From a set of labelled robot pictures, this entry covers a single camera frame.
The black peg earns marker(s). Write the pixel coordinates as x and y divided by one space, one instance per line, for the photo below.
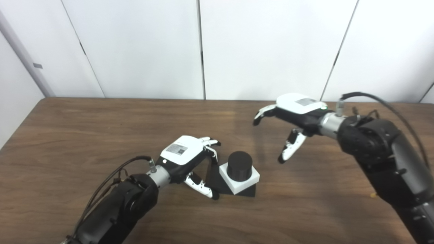
239 164

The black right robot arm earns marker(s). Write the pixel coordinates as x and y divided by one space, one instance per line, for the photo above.
383 152

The white square piece with hole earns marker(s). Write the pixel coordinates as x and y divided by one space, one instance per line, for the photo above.
237 185

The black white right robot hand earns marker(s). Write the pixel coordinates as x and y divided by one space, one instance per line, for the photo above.
298 105

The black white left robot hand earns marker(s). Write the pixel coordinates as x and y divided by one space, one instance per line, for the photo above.
179 149

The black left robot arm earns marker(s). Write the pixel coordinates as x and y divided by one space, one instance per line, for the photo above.
118 206

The small grey wall tag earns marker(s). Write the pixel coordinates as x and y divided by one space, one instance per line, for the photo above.
38 65

